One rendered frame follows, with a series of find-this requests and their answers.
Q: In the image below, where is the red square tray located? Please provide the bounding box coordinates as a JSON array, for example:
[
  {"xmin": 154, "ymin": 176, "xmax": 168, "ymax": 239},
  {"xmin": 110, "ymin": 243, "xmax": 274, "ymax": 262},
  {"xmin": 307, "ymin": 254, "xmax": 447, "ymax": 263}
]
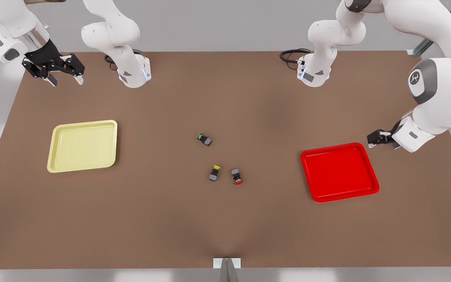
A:
[{"xmin": 300, "ymin": 142, "xmax": 380, "ymax": 203}]

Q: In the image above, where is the pale yellow square tray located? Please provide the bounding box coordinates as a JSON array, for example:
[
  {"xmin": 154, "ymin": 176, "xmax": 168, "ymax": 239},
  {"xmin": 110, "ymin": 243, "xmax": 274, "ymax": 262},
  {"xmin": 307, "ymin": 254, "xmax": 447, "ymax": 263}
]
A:
[{"xmin": 47, "ymin": 120, "xmax": 118, "ymax": 174}]

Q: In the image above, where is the black cable loop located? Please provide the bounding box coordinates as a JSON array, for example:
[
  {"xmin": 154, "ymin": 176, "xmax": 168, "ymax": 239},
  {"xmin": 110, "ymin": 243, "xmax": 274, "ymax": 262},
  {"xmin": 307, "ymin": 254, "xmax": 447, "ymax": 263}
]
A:
[
  {"xmin": 280, "ymin": 48, "xmax": 313, "ymax": 71},
  {"xmin": 104, "ymin": 49, "xmax": 144, "ymax": 72}
]

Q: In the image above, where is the silver frame post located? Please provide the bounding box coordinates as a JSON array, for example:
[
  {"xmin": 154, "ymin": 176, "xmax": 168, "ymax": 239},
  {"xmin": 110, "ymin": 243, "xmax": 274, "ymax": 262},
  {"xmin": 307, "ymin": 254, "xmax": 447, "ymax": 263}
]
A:
[
  {"xmin": 406, "ymin": 0, "xmax": 451, "ymax": 56},
  {"xmin": 213, "ymin": 257, "xmax": 242, "ymax": 282}
]

